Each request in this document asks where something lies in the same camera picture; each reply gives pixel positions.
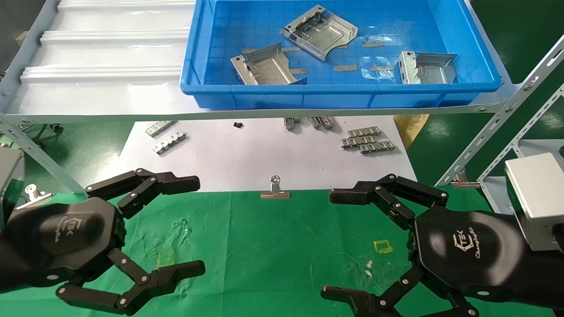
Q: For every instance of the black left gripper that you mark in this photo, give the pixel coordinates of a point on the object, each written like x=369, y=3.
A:
x=66, y=233

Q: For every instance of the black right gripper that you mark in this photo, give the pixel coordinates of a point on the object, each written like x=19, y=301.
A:
x=462, y=251

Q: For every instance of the stamped sheet metal bracket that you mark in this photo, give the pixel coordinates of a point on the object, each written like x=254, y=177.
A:
x=269, y=70
x=319, y=33

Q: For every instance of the green table cloth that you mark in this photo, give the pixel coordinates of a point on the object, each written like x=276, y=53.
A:
x=273, y=255

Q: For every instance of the small notched metal strip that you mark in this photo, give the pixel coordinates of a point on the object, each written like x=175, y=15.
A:
x=169, y=143
x=291, y=123
x=376, y=147
x=161, y=128
x=327, y=123
x=314, y=122
x=364, y=131
x=357, y=141

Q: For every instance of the white paper sheet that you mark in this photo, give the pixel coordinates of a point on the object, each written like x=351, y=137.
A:
x=264, y=154

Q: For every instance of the large blue plastic bin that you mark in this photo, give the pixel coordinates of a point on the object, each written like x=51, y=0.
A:
x=308, y=99

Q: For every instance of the black caster wheel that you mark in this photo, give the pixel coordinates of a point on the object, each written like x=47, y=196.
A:
x=56, y=128

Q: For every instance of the white ribbed plastic sheet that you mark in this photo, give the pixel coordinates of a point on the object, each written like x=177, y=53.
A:
x=110, y=53

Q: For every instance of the clear plastic film patch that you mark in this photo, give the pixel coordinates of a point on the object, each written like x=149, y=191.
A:
x=372, y=59

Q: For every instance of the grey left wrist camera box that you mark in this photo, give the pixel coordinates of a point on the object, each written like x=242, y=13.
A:
x=9, y=176

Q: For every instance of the upright-walled sheet metal bracket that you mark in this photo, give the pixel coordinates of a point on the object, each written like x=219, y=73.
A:
x=427, y=72

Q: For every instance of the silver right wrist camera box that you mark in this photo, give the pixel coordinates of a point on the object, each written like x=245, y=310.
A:
x=537, y=198

